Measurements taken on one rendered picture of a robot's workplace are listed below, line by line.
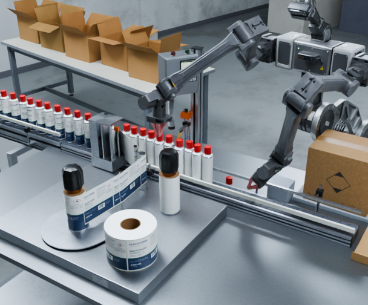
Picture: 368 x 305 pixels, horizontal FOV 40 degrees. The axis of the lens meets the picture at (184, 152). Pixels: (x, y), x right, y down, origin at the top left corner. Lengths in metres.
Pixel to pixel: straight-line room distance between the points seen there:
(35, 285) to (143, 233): 1.21
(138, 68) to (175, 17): 4.73
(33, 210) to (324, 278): 1.28
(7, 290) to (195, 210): 1.23
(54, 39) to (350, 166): 3.46
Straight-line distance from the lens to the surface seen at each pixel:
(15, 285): 3.03
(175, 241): 2.10
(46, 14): 5.30
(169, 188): 2.17
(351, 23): 9.18
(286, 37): 2.51
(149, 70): 4.07
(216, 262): 2.07
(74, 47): 4.77
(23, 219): 2.33
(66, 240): 2.14
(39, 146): 3.09
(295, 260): 2.12
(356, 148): 2.40
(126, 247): 1.90
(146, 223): 1.95
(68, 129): 2.90
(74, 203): 2.09
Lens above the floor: 2.15
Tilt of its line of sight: 27 degrees down
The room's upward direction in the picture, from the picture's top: straight up
